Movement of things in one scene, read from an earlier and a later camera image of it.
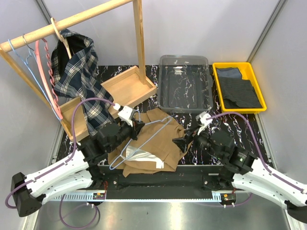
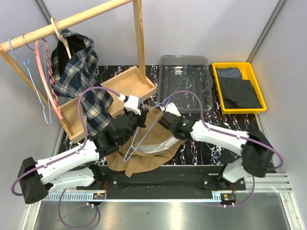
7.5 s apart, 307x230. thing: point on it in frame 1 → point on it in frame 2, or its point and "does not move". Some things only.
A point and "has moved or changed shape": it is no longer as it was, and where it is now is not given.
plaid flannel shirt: x=76 y=74 does not move
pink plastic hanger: x=55 y=105 does not move
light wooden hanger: x=62 y=37 does not move
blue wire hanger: x=120 y=157 → x=132 y=150
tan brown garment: x=158 y=146 has moved or changed shape
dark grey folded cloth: x=238 y=93 does not move
